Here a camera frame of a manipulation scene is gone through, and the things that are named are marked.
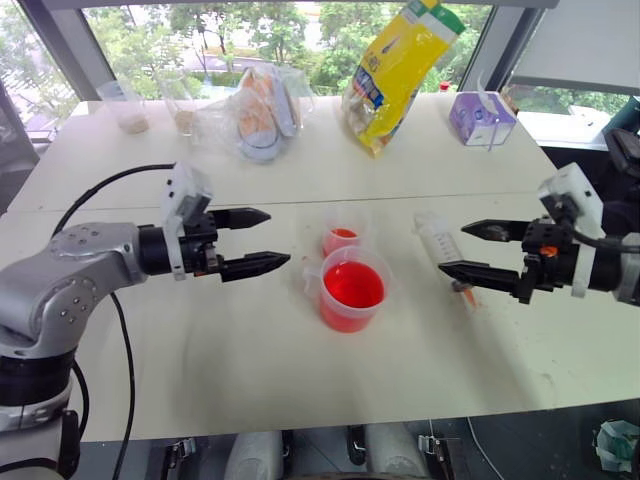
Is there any black hanging cable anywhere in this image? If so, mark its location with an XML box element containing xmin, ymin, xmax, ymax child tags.
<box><xmin>108</xmin><ymin>291</ymin><xmax>137</xmax><ymax>480</ymax></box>

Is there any clear cup with beige grains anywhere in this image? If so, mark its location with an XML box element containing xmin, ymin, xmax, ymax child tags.
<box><xmin>158</xmin><ymin>74</ymin><xmax>202</xmax><ymax>138</ymax></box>

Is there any small cup with red liquid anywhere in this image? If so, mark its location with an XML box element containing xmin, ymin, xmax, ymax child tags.
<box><xmin>321</xmin><ymin>208</ymin><xmax>370</xmax><ymax>259</ymax></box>

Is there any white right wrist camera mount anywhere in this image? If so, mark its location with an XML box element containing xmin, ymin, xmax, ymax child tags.
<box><xmin>536</xmin><ymin>162</ymin><xmax>605</xmax><ymax>300</ymax></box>

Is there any yellow snack bag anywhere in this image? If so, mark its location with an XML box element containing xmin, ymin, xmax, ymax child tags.
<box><xmin>340</xmin><ymin>0</ymin><xmax>467</xmax><ymax>161</ymax></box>

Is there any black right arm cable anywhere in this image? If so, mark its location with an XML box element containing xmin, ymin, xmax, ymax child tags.
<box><xmin>563</xmin><ymin>218</ymin><xmax>640</xmax><ymax>251</ymax></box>

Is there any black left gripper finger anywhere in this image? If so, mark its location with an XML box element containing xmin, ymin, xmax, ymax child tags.
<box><xmin>219</xmin><ymin>251</ymin><xmax>292</xmax><ymax>284</ymax></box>
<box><xmin>209</xmin><ymin>207</ymin><xmax>273</xmax><ymax>233</ymax></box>

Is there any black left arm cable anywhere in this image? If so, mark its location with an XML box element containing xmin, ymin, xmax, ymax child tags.
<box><xmin>51</xmin><ymin>162</ymin><xmax>178</xmax><ymax>237</ymax></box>

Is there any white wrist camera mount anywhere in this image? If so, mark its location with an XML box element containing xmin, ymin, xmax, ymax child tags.
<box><xmin>158</xmin><ymin>161</ymin><xmax>215</xmax><ymax>282</ymax></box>
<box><xmin>536</xmin><ymin>162</ymin><xmax>605</xmax><ymax>300</ymax></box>

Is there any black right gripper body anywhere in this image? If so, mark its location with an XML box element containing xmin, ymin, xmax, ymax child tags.
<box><xmin>516</xmin><ymin>214</ymin><xmax>577</xmax><ymax>305</ymax></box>

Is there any large beaker with red liquid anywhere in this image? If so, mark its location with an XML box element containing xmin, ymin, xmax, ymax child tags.
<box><xmin>301</xmin><ymin>244</ymin><xmax>394</xmax><ymax>333</ymax></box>

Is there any black device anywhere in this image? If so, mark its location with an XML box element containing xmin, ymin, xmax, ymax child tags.
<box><xmin>601</xmin><ymin>126</ymin><xmax>640</xmax><ymax>202</ymax></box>

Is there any metal table clamp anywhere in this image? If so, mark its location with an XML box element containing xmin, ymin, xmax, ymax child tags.
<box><xmin>416</xmin><ymin>432</ymin><xmax>454</xmax><ymax>477</ymax></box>
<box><xmin>166</xmin><ymin>436</ymin><xmax>197</xmax><ymax>472</ymax></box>

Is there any purple tissue box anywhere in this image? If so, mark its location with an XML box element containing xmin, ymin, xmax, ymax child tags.
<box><xmin>447</xmin><ymin>90</ymin><xmax>519</xmax><ymax>148</ymax></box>

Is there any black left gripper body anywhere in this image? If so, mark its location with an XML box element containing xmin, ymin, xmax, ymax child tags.
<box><xmin>179</xmin><ymin>194</ymin><xmax>225</xmax><ymax>282</ymax></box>

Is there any thin white cable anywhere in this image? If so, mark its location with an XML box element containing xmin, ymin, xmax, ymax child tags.
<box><xmin>465</xmin><ymin>416</ymin><xmax>503</xmax><ymax>480</ymax></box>

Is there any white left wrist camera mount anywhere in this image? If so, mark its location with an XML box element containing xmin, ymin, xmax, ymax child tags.
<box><xmin>158</xmin><ymin>161</ymin><xmax>215</xmax><ymax>282</ymax></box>

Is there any clear cup with white grains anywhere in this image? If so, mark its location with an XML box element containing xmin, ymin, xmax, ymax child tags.
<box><xmin>96</xmin><ymin>79</ymin><xmax>152</xmax><ymax>136</ymax></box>

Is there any crumpled green cloth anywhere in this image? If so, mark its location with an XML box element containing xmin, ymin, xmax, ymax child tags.
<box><xmin>593</xmin><ymin>418</ymin><xmax>637</xmax><ymax>474</ymax></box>

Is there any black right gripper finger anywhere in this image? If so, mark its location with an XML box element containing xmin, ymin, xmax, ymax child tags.
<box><xmin>437</xmin><ymin>260</ymin><xmax>525</xmax><ymax>300</ymax></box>
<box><xmin>460</xmin><ymin>218</ymin><xmax>530</xmax><ymax>244</ymax></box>

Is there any clear plastic syringe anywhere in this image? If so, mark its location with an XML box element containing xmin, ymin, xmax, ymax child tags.
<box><xmin>411</xmin><ymin>211</ymin><xmax>482</xmax><ymax>314</ymax></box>

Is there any teal box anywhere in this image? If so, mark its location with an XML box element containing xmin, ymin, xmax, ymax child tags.
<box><xmin>603</xmin><ymin>94</ymin><xmax>640</xmax><ymax>137</ymax></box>

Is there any white rounded shape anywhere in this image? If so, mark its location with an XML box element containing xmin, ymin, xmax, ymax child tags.
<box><xmin>363</xmin><ymin>423</ymin><xmax>429</xmax><ymax>480</ymax></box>
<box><xmin>225</xmin><ymin>429</ymin><xmax>285</xmax><ymax>480</ymax></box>

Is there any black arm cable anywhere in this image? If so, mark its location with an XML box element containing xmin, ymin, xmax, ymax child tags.
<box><xmin>563</xmin><ymin>218</ymin><xmax>640</xmax><ymax>251</ymax></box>
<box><xmin>51</xmin><ymin>162</ymin><xmax>178</xmax><ymax>237</ymax></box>

